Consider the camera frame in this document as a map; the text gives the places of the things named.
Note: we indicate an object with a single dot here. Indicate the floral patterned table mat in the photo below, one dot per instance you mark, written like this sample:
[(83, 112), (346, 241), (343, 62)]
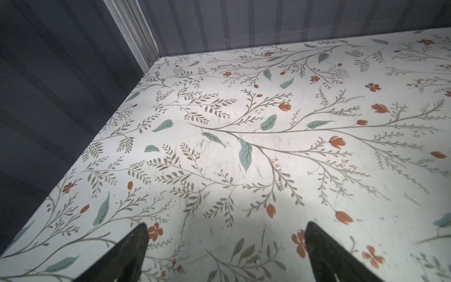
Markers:
[(227, 156)]

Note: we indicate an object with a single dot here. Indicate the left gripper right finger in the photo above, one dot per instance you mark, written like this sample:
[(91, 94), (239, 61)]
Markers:
[(330, 262)]

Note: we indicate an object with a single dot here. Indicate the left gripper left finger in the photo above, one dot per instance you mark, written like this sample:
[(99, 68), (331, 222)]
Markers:
[(122, 263)]

